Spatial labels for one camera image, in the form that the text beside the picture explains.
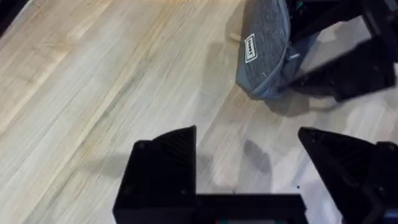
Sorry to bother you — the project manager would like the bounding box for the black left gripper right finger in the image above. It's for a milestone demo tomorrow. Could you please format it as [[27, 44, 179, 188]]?
[[297, 126, 398, 224]]

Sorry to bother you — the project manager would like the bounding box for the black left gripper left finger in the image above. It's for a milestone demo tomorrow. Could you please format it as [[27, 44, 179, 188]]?
[[113, 125, 198, 224]]

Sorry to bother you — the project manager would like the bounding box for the grey soft zip bag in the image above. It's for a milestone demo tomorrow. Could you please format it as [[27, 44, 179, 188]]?
[[235, 0, 321, 101]]

